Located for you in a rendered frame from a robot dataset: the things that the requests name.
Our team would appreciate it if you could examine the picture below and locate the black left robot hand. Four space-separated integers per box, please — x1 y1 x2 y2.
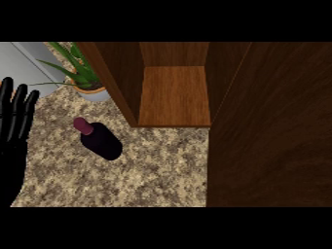
0 76 40 208

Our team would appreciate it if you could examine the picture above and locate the dark wooden cabinet door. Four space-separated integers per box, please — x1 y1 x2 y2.
205 41 332 208

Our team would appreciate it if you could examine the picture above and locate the wooden cabinet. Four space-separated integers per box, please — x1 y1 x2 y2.
75 41 251 128

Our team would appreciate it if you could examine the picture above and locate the green potted plant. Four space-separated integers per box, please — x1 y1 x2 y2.
28 41 111 103

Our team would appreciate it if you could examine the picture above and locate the dark wine bottle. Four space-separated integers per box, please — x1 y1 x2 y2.
72 117 124 161

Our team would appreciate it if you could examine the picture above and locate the grey appliance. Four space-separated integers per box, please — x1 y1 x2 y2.
0 41 69 95

